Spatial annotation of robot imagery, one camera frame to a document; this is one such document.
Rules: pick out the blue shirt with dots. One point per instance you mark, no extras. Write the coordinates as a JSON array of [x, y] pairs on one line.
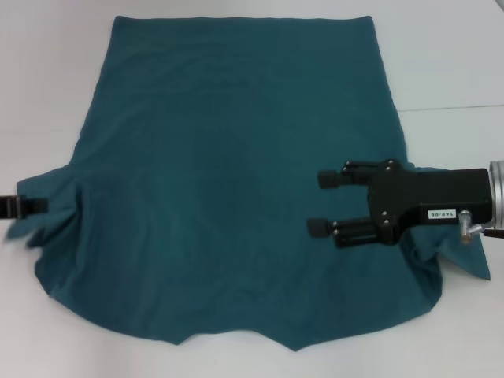
[[216, 157]]

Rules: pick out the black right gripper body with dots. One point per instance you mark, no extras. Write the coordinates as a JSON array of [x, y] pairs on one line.
[[425, 193]]

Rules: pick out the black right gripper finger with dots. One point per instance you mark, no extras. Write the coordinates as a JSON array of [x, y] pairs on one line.
[[328, 180], [318, 228]]

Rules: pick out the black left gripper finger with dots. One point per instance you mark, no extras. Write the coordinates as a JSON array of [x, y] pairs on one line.
[[31, 206]]

